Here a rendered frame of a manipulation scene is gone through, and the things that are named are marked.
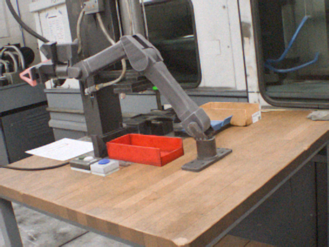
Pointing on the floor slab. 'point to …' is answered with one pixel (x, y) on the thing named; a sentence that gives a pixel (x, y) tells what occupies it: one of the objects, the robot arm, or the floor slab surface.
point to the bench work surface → (170, 187)
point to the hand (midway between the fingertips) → (30, 71)
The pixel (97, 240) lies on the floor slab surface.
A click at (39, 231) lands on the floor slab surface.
